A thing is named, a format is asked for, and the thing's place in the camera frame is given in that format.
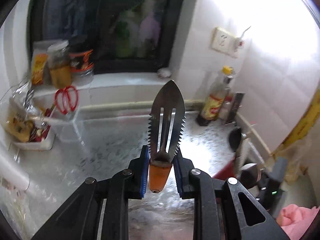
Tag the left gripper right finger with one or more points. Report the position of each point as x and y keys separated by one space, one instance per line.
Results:
x=223 y=209

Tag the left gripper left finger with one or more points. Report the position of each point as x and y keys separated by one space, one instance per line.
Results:
x=95 y=202

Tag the red metal utensil canister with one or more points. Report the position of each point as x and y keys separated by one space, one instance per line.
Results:
x=226 y=172

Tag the white dimpled rice paddle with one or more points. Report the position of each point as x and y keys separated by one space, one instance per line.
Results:
x=242 y=155

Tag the black plastic ladle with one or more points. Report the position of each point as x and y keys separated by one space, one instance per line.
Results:
x=235 y=138

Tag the orange handled peeler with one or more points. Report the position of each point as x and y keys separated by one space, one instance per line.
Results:
x=166 y=124

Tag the white MAX plastic spoon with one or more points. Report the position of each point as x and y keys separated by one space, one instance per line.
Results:
x=250 y=174

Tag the bag of dried noodles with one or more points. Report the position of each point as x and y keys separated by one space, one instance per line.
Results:
x=294 y=155

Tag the pink sleeve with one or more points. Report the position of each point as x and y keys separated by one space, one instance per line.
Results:
x=295 y=220

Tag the yellow cling film roll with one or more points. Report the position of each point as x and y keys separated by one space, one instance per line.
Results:
x=306 y=122

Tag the white plastic pipe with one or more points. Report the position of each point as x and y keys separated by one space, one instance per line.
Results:
x=13 y=173

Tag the clear plastic container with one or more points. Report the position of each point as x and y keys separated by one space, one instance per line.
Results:
x=69 y=128

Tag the vinegar bottle yellow cap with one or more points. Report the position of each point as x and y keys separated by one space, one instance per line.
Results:
x=218 y=92

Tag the white tray with packets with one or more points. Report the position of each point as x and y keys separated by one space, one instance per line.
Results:
x=25 y=134

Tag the crumpled tissue on sill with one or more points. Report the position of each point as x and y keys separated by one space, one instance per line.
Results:
x=164 y=73

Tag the jar with black label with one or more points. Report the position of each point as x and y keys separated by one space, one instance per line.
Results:
x=82 y=66

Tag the jar with yellow contents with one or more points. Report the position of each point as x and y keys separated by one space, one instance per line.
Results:
x=59 y=64

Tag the yellow snack packet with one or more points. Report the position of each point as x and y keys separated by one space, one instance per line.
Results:
x=38 y=64

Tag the smartphone leaning on wall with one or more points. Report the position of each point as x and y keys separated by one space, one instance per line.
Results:
x=235 y=105

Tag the red handled scissors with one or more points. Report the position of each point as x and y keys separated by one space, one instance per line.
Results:
x=66 y=100

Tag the white wall socket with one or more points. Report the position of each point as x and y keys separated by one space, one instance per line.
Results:
x=222 y=40

